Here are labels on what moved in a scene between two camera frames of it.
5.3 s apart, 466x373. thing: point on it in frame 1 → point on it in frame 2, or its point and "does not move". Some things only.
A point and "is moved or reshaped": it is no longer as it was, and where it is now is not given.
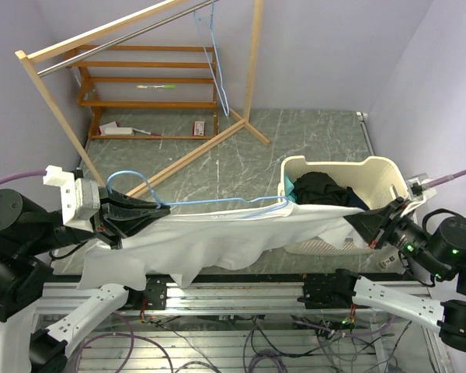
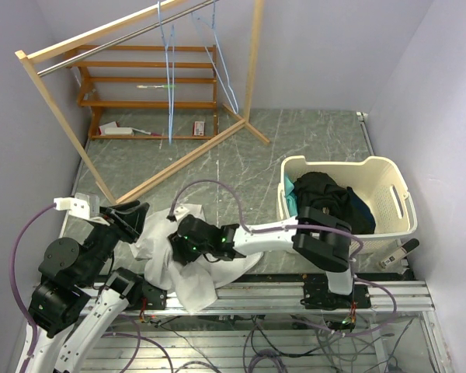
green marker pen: x=159 y=86 does not move
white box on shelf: x=113 y=129 does not move
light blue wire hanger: x=206 y=33 → x=212 y=26
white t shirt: x=177 y=245 is moved or reshaped
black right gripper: x=382 y=220 → x=180 y=252
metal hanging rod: x=73 y=60 does not move
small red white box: x=198 y=128 does not move
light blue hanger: x=162 y=203 → x=170 y=59
